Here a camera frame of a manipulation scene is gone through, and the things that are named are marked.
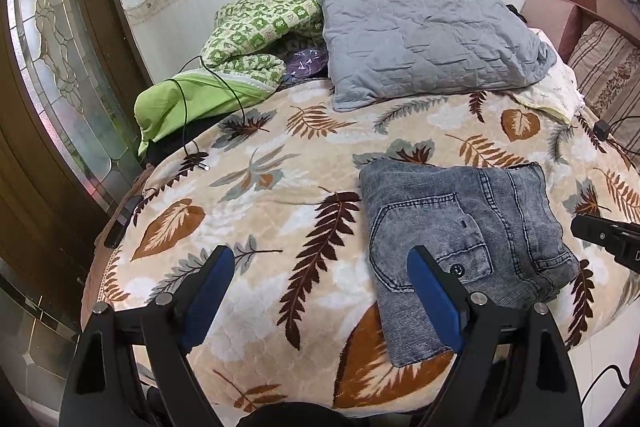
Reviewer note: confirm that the grey quilted pillow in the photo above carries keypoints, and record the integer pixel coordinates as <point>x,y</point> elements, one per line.
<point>384,49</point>

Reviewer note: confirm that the striped brown cushion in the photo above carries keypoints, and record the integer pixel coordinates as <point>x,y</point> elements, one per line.
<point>606,65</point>

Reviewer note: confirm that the black charger adapter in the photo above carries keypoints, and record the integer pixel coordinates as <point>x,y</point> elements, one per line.
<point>601,130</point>

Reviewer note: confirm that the pink headboard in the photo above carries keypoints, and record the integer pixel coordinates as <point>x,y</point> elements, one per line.
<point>564,21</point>

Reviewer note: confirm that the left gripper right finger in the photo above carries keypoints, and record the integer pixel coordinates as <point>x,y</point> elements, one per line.
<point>511,366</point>

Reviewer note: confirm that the leaf pattern beige blanket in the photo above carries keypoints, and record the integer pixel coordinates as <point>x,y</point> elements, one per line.
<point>279,186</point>

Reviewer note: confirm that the green patterned quilt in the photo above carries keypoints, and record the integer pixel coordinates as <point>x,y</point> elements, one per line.
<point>240,65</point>

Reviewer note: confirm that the wooden door with glass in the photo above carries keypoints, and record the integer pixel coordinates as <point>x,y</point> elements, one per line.
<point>70,72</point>

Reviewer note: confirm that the purple patterned cloth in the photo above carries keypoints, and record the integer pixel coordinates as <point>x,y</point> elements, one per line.
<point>306,63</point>

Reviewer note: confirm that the blue denim pants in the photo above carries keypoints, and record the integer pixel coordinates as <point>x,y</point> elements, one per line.
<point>492,228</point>

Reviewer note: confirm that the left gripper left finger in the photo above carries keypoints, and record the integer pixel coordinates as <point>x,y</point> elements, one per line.
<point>130,366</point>

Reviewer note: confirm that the cream white cloth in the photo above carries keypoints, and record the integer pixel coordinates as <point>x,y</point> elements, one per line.
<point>557,94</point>

